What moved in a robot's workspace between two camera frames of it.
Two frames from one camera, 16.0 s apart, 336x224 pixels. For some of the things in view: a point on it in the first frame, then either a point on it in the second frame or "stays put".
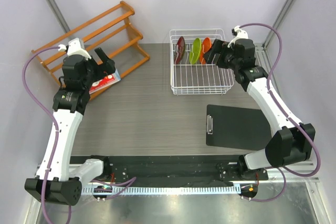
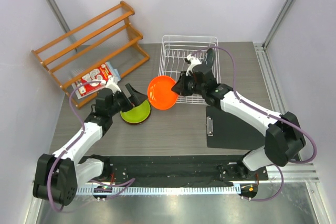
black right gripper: x=219 y=47 -> x=180 y=87
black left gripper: x=103 y=69 -> x=135 y=97
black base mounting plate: x=128 y=170 stays put
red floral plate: x=180 y=49 -> x=140 y=123
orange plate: x=206 y=45 -> x=159 y=93
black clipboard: x=237 y=127 stays put
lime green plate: x=196 y=50 -> x=137 y=114
